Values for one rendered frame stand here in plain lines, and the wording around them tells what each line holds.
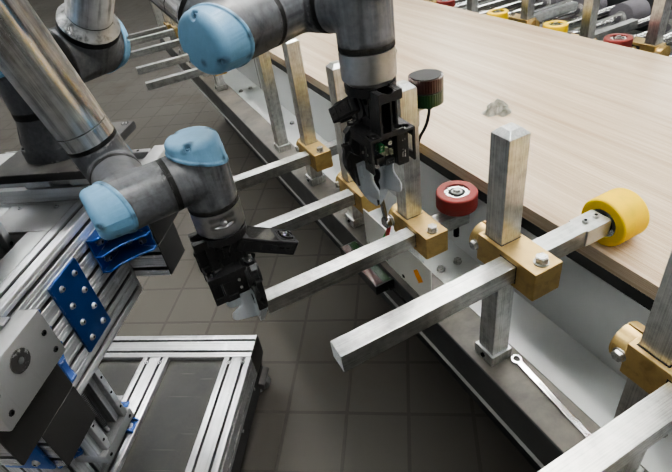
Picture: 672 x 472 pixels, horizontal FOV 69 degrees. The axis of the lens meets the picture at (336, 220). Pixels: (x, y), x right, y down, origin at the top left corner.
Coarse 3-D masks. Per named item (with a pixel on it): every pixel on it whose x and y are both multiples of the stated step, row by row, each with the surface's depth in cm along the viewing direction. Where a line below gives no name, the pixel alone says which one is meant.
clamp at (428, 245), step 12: (396, 204) 100; (396, 216) 98; (420, 216) 96; (396, 228) 100; (408, 228) 95; (420, 228) 93; (444, 228) 92; (420, 240) 92; (432, 240) 91; (444, 240) 92; (420, 252) 94; (432, 252) 92
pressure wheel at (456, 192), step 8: (448, 184) 97; (456, 184) 97; (464, 184) 96; (472, 184) 96; (440, 192) 95; (448, 192) 95; (456, 192) 94; (464, 192) 95; (472, 192) 94; (440, 200) 94; (448, 200) 93; (456, 200) 92; (464, 200) 92; (472, 200) 92; (440, 208) 95; (448, 208) 93; (456, 208) 93; (464, 208) 92; (472, 208) 93; (456, 216) 94; (456, 232) 100
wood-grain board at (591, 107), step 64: (320, 64) 168; (448, 64) 151; (512, 64) 144; (576, 64) 138; (640, 64) 132; (448, 128) 117; (576, 128) 109; (640, 128) 105; (576, 192) 90; (640, 192) 88; (640, 256) 75
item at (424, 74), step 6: (414, 72) 85; (420, 72) 84; (426, 72) 84; (432, 72) 84; (438, 72) 83; (414, 78) 83; (420, 78) 82; (426, 78) 82; (432, 78) 81; (426, 120) 88; (426, 126) 89; (420, 132) 89; (420, 138) 90
